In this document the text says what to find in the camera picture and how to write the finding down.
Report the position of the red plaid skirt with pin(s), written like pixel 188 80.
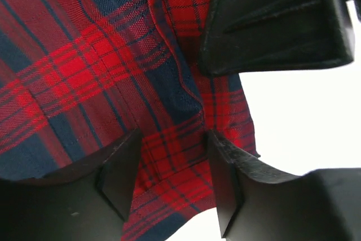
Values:
pixel 78 74

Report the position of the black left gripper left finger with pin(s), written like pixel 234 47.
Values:
pixel 87 200

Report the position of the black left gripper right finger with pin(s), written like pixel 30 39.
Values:
pixel 256 201

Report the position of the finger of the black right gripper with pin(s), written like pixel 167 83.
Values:
pixel 275 35

